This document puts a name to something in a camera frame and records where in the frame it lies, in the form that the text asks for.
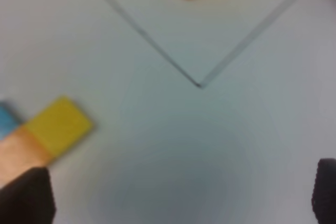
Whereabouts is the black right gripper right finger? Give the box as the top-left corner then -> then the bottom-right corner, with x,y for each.
311,158 -> 335,224

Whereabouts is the orange cube block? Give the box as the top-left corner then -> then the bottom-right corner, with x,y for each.
1,126 -> 54,186

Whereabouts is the blue cube block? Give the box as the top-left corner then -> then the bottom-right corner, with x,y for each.
1,100 -> 23,141

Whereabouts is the yellow cube block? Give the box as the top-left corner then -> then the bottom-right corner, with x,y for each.
25,96 -> 93,158

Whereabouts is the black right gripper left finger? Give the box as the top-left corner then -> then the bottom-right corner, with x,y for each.
1,167 -> 56,223

